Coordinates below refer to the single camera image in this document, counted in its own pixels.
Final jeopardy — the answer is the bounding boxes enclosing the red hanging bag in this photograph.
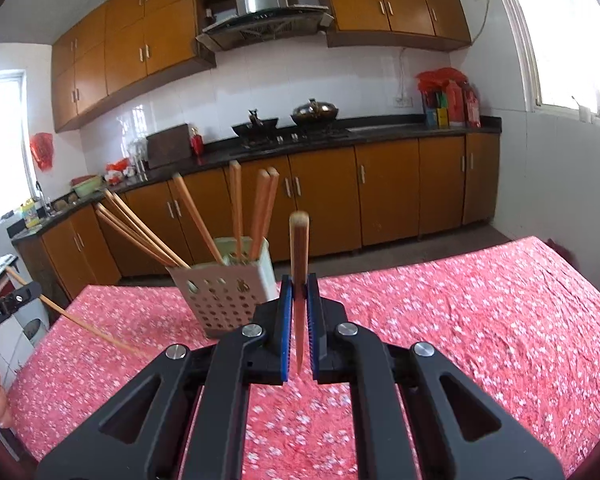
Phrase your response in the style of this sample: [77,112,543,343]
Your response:
[30,132,55,171]

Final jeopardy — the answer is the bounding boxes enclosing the dark wooden box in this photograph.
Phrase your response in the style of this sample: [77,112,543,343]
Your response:
[146,123,194,170]

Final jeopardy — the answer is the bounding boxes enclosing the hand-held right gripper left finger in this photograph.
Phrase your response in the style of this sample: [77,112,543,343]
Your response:
[35,274,296,480]

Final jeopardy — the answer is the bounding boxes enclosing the wooden upper cabinets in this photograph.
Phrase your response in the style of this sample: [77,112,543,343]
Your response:
[324,0,474,52]
[51,0,217,134]

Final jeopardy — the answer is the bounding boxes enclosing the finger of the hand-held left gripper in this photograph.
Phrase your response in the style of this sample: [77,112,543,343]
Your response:
[0,284,41,314]

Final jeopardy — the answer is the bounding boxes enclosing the black wok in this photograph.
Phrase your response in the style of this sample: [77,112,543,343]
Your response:
[231,109,280,139]

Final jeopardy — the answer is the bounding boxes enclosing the steel range hood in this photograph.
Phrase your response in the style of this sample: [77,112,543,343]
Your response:
[196,0,335,52]

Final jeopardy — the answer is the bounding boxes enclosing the green and yellow box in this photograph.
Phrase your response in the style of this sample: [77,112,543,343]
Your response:
[424,91,451,128]

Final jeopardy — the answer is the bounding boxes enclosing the white wall cable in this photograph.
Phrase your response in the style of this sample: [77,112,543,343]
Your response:
[472,0,497,44]

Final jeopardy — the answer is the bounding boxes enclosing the green basin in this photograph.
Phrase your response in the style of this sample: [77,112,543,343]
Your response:
[71,175,105,199]

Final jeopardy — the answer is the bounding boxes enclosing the red gift box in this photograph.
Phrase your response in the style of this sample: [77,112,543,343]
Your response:
[460,80,482,129]

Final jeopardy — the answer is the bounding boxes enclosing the small sink window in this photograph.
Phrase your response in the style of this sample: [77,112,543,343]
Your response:
[0,72,32,232]

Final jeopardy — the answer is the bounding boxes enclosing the perforated beige chopstick holder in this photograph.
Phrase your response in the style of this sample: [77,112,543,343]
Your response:
[167,236,280,339]

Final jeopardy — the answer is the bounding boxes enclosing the large side window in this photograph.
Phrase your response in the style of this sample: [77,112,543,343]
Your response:
[500,0,600,132]

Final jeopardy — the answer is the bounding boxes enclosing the bamboo chopstick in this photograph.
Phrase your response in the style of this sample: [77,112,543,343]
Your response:
[228,160,244,260]
[95,204,180,268]
[259,167,281,261]
[171,172,227,265]
[288,211,311,376]
[5,266,152,359]
[250,168,272,262]
[102,188,192,270]

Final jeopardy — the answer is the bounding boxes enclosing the black kitchen countertop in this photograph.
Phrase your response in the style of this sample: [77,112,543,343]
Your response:
[11,115,504,242]

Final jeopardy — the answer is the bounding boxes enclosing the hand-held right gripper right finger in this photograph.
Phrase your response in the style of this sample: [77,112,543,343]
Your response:
[306,274,565,480]

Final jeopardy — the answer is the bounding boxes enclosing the red floral tablecloth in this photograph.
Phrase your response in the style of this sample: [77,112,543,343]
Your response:
[5,236,600,480]

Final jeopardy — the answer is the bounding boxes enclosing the wooden lower kitchen cabinets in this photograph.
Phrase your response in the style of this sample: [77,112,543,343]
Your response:
[17,132,502,302]

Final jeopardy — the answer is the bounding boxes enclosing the gas stove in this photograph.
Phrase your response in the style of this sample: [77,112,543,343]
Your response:
[230,127,354,154]

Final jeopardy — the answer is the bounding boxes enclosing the sink faucet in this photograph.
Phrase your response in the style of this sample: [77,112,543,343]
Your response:
[34,180,51,219]

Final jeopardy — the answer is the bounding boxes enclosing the lidded dark wok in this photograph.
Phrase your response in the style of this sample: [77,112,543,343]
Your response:
[290,99,340,126]

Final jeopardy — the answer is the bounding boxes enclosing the red and white packets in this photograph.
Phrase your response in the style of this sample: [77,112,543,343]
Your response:
[105,157,134,184]

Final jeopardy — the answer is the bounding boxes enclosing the steel utensil cups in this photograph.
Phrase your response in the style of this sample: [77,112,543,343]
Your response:
[130,140,149,177]

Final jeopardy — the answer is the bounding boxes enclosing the red plastic bag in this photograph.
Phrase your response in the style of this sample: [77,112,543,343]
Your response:
[416,67,469,94]

